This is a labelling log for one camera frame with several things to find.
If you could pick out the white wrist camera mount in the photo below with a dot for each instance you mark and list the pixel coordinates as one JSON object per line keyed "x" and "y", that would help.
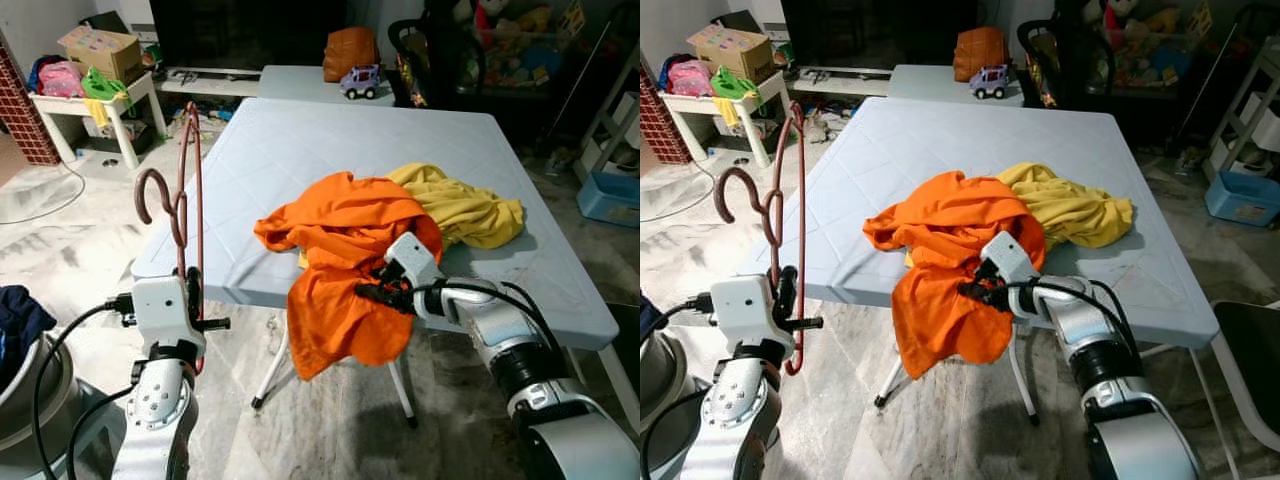
{"x": 745, "y": 310}
{"x": 415, "y": 270}
{"x": 1005, "y": 270}
{"x": 160, "y": 310}

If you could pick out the black television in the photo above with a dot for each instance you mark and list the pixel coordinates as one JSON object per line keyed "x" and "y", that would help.
{"x": 870, "y": 30}
{"x": 250, "y": 30}

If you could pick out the white side table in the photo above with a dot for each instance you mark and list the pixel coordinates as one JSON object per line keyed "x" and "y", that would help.
{"x": 725, "y": 110}
{"x": 95, "y": 110}

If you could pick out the dark chair white frame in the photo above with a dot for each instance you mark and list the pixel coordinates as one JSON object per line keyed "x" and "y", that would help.
{"x": 1250, "y": 330}

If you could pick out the toy car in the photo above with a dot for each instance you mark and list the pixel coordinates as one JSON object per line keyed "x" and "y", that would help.
{"x": 361, "y": 83}
{"x": 989, "y": 83}

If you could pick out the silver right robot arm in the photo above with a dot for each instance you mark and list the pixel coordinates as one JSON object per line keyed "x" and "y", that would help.
{"x": 530, "y": 360}
{"x": 1120, "y": 370}

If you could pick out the yellow shirt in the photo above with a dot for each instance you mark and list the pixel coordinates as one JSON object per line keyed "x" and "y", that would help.
{"x": 460, "y": 205}
{"x": 1070, "y": 205}

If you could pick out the brown bag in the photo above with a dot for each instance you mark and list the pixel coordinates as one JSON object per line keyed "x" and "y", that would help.
{"x": 980, "y": 55}
{"x": 350, "y": 55}

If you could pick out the toy bin with plush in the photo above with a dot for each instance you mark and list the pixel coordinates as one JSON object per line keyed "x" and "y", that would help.
{"x": 1140, "y": 45}
{"x": 520, "y": 45}

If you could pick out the grey laundry basket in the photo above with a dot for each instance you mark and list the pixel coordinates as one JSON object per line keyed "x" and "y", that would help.
{"x": 30, "y": 420}

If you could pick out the blue plastic basket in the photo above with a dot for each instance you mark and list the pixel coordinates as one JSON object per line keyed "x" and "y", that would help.
{"x": 1240, "y": 198}
{"x": 610, "y": 198}

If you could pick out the orange shirt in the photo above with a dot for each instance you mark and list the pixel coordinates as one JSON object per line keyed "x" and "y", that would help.
{"x": 340, "y": 230}
{"x": 950, "y": 230}

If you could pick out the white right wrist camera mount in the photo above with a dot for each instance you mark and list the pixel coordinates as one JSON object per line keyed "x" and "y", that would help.
{"x": 415, "y": 270}
{"x": 1005, "y": 270}

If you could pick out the pink bag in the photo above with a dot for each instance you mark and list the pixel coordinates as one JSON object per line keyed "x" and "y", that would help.
{"x": 60, "y": 78}
{"x": 690, "y": 78}

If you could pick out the navy blue garment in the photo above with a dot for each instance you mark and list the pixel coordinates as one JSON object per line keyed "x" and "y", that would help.
{"x": 20, "y": 320}

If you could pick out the white shelf rack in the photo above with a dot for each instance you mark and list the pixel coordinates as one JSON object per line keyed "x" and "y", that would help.
{"x": 1245, "y": 110}
{"x": 615, "y": 110}

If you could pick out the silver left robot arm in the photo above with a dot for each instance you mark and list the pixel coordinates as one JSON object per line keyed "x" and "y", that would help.
{"x": 740, "y": 420}
{"x": 160, "y": 410}

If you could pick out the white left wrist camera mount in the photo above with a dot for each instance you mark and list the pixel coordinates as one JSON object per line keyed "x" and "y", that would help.
{"x": 745, "y": 310}
{"x": 160, "y": 310}

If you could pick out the red brick pattern panel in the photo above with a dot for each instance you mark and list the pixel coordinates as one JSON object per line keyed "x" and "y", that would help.
{"x": 25, "y": 110}
{"x": 660, "y": 120}

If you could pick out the cardboard box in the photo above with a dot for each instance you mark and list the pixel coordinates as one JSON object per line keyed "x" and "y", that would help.
{"x": 100, "y": 50}
{"x": 730, "y": 50}

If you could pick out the green toy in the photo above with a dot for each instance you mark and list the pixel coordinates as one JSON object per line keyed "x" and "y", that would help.
{"x": 735, "y": 85}
{"x": 105, "y": 85}

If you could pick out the light blue folding table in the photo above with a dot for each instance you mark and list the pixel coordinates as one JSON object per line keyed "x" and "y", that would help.
{"x": 900, "y": 140}
{"x": 300, "y": 140}

